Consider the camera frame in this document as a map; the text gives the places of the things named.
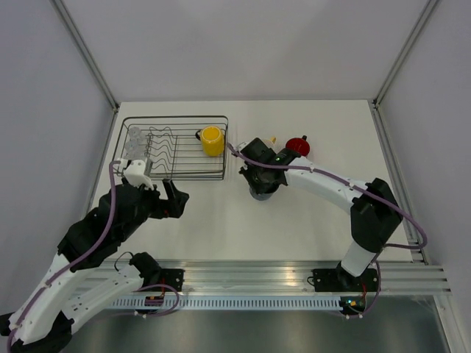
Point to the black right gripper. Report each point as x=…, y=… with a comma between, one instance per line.
x=246, y=169

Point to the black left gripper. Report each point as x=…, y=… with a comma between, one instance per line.
x=175, y=204

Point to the navy blue mug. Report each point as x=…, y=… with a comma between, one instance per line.
x=261, y=196

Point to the red mug black handle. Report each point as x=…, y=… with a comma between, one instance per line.
x=300, y=145

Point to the bright yellow mug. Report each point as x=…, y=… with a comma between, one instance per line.
x=212, y=140

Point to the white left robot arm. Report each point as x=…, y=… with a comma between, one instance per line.
x=48, y=319

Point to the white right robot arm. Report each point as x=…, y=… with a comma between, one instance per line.
x=371, y=205

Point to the clear glass near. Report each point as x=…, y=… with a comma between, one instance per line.
x=133, y=149

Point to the clear glass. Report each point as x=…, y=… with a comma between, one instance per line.
x=134, y=132
x=133, y=149
x=136, y=140

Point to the clear glass middle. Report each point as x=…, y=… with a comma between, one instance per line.
x=136, y=140

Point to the clear glass far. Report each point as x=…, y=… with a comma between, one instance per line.
x=134, y=132

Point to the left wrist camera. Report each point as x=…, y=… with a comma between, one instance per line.
x=136, y=173

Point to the grey wire dish rack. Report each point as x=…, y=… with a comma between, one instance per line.
x=172, y=147

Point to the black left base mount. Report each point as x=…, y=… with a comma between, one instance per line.
x=173, y=277

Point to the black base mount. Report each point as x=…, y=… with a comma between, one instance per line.
x=336, y=280
x=173, y=277

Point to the white slotted cable duct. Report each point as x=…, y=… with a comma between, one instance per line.
x=323, y=303

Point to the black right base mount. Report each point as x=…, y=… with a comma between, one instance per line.
x=336, y=280

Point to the aluminium front rail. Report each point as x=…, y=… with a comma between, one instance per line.
x=212, y=278

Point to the aluminium frame rail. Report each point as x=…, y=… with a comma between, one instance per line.
x=85, y=53

